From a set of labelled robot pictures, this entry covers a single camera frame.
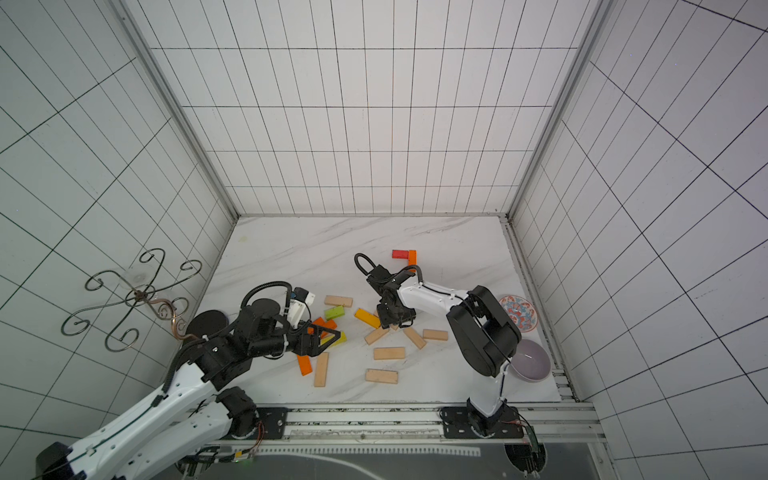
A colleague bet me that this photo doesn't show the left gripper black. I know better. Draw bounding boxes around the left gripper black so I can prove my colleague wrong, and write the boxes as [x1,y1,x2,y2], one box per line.
[251,320,341,357]

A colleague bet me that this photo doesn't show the natural wood block diagonal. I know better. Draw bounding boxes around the natural wood block diagonal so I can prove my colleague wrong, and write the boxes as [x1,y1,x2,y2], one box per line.
[364,328,390,345]
[403,327,426,350]

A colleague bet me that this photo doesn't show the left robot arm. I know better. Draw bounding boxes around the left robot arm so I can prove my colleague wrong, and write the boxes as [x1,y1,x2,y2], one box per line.
[35,298,341,479]

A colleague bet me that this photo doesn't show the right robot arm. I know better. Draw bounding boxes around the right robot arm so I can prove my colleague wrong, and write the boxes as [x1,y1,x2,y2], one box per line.
[373,278,522,438]

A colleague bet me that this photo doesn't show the amber yellow block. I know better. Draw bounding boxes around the amber yellow block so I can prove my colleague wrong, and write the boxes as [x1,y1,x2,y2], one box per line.
[354,308,381,329]

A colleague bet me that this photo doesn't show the lime green block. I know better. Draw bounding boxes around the lime green block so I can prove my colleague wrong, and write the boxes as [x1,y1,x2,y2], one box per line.
[324,305,345,320]

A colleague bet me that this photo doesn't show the natural wood block top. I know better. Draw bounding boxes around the natural wood block top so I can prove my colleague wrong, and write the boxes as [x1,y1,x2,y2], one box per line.
[324,295,354,308]

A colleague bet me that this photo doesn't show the natural wood block bottom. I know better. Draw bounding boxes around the natural wood block bottom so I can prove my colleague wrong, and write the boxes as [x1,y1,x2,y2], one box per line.
[365,369,399,385]

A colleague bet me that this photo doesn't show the black round plate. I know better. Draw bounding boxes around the black round plate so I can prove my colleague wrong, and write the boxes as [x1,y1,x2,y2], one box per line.
[185,310,229,339]

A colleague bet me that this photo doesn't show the patterned red blue plate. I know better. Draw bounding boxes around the patterned red blue plate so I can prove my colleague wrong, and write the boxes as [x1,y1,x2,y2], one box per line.
[499,295,539,333]

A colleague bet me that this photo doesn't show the purple bowl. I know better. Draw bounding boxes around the purple bowl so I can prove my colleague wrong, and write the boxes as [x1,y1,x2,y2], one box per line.
[510,339,552,382]

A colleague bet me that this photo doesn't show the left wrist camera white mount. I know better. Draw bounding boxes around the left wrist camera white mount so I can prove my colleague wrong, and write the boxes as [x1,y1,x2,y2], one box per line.
[287,287,316,329]

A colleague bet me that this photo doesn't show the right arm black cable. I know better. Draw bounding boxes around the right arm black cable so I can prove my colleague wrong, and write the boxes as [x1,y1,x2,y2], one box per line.
[353,252,424,284]

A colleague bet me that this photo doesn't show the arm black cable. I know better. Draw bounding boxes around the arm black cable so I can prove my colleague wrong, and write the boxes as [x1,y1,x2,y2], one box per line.
[239,280,295,313]
[353,252,424,284]

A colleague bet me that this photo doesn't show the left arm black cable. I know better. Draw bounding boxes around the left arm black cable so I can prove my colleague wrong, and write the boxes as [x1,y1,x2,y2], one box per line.
[239,280,295,313]

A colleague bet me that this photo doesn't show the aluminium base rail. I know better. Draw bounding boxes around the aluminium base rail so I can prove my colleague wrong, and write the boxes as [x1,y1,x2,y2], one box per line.
[203,401,607,448]

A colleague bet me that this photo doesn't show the metal scroll wall ornament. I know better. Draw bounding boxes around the metal scroll wall ornament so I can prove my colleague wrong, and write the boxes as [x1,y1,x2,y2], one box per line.
[60,247,203,353]

